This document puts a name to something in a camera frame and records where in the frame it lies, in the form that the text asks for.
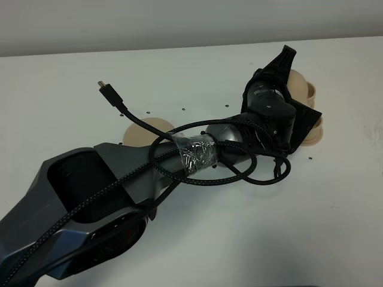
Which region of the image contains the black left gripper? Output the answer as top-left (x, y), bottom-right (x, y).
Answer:
top-left (241, 45), bottom-right (296, 120)

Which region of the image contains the beige teapot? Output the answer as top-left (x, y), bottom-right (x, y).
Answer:
top-left (287, 69), bottom-right (308, 105)

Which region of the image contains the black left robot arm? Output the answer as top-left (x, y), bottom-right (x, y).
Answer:
top-left (1, 46), bottom-right (296, 283)

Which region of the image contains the round beige teapot coaster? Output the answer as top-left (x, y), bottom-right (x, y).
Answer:
top-left (122, 117), bottom-right (174, 147)

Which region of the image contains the far beige teacup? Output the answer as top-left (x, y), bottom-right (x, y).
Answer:
top-left (307, 81), bottom-right (316, 109)

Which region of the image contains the beige teacup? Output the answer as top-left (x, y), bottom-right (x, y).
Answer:
top-left (307, 81), bottom-right (316, 109)
top-left (306, 117), bottom-right (323, 140)

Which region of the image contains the near beige teacup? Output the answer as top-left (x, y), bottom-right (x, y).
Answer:
top-left (306, 117), bottom-right (323, 140)

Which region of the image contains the near beige saucer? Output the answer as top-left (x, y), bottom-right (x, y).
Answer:
top-left (300, 130), bottom-right (323, 146)

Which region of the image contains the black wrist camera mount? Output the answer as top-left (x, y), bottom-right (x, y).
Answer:
top-left (287, 99), bottom-right (322, 154)

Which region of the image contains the black braided cable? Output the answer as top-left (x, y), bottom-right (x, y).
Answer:
top-left (0, 80), bottom-right (293, 276)

